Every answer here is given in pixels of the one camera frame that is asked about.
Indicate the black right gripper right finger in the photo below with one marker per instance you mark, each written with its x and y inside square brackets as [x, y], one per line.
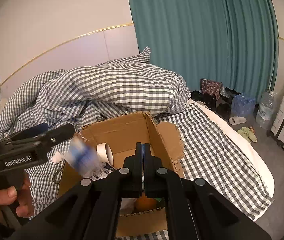
[195, 209]

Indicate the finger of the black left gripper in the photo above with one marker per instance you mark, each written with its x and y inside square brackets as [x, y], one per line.
[52, 136]
[29, 132]

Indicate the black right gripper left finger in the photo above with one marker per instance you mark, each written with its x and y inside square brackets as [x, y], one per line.
[90, 209]

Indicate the blue white tissue packet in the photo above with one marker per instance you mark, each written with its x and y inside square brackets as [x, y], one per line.
[82, 158]

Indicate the floral tissue pack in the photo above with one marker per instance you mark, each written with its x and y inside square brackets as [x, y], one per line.
[101, 172]

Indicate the orange fruit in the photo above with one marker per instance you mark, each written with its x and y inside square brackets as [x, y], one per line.
[145, 204]

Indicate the person's left hand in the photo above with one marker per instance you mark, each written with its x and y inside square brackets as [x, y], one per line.
[8, 196]

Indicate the grey checked duvet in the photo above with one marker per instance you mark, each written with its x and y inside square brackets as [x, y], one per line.
[87, 94]

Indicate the grey checked bed sheet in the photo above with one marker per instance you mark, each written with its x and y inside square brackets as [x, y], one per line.
[212, 151]

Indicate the brown cardboard box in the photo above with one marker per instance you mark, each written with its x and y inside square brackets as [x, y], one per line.
[122, 134]

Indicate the green slippers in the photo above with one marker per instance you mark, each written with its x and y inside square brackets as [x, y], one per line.
[248, 134]

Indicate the white slipper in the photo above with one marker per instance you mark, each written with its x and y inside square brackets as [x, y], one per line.
[236, 120]

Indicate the pack of water bottles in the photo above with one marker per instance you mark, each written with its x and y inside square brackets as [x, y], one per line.
[242, 105]

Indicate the large clear water bottle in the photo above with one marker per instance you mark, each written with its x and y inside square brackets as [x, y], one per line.
[265, 110]

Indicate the floral dark bag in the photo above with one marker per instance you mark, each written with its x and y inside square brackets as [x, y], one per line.
[211, 87]

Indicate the teal curtain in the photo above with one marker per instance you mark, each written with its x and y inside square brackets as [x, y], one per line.
[234, 42]

